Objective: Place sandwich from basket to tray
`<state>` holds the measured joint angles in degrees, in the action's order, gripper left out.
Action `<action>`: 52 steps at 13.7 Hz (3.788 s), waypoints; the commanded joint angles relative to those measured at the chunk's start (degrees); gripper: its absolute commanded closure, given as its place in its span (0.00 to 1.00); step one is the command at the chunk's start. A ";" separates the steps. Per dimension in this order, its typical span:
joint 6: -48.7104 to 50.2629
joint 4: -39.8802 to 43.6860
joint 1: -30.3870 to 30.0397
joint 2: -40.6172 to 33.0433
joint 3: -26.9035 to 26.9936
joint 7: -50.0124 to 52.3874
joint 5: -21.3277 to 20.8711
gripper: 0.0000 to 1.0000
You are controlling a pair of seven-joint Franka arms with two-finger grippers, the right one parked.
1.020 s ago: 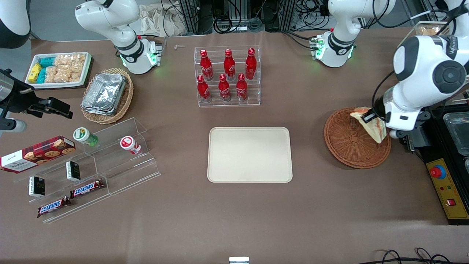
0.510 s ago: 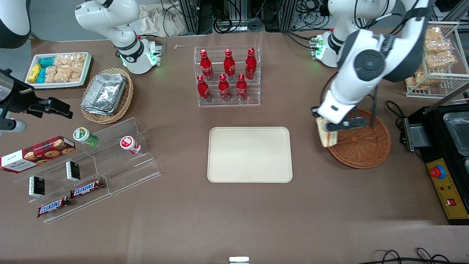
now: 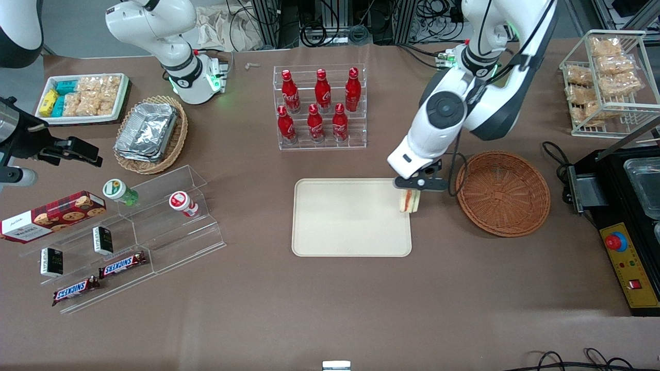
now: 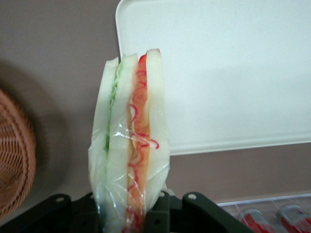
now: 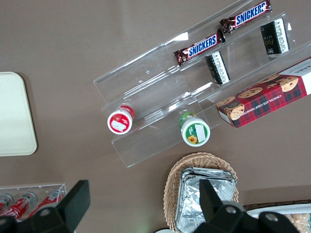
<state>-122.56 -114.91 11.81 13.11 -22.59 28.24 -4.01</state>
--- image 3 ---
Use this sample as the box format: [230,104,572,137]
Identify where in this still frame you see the brown wicker basket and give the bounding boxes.
[456,150,551,238]

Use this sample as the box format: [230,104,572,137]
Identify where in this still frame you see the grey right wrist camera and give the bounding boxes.
[0,166,39,190]

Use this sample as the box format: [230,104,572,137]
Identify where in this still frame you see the white wire rack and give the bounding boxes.
[559,29,660,139]

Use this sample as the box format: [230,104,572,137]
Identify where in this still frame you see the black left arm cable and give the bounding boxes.
[447,0,557,198]

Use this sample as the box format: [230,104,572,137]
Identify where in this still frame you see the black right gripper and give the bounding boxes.
[0,98,103,168]

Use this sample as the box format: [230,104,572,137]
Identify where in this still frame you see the beige cloth bag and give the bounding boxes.
[195,4,270,53]

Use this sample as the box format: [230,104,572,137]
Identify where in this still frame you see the black machine with yellow panel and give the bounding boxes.
[566,148,660,317]

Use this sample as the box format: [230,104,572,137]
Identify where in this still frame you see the yellow snack packet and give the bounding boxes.
[39,88,59,117]

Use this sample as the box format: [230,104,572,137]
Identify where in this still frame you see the red capped small bottle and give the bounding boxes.
[168,191,200,218]

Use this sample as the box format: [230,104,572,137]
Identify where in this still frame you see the black machine power cable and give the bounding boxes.
[541,141,574,207]

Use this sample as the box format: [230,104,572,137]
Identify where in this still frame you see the Snickers chocolate bar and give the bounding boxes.
[51,275,102,308]
[98,250,148,279]

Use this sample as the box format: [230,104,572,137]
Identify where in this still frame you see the clear acrylic stepped shelf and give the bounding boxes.
[18,164,227,315]

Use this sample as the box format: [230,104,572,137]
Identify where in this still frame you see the green capped small bottle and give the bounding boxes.
[102,178,140,207]

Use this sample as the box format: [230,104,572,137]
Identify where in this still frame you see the red cola bottle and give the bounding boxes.
[281,70,301,114]
[307,104,325,143]
[315,68,332,113]
[332,103,349,142]
[277,105,298,145]
[345,67,361,113]

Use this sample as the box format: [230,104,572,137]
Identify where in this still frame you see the clear acrylic bottle rack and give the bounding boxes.
[273,64,368,151]

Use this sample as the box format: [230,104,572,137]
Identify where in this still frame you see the beige plastic tray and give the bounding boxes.
[292,178,413,258]

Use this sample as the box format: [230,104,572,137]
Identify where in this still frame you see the grey metal bar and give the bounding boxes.
[597,115,660,161]

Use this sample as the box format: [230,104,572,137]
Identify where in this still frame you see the background equipment rack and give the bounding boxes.
[250,0,467,48]

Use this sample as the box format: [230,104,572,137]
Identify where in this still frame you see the white rectangular snack tray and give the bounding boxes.
[35,73,130,126]

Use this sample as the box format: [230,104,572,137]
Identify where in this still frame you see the red tartan cookie box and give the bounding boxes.
[0,190,108,244]

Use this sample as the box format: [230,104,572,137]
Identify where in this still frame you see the small black carton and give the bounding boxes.
[40,247,64,279]
[92,226,114,256]

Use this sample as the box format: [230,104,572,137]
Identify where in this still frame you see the triangular sandwich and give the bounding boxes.
[399,189,422,215]

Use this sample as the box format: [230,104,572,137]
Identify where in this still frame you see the black cables at table edge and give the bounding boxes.
[503,348,660,371]

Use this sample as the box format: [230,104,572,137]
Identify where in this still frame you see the light wicker basket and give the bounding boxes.
[113,95,189,175]

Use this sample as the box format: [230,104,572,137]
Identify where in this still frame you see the brown fried snack bag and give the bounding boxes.
[564,65,595,86]
[565,85,600,105]
[596,54,636,76]
[571,100,620,127]
[589,36,623,58]
[600,72,643,99]

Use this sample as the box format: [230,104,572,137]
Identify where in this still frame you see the stack of foil trays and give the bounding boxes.
[114,102,179,163]

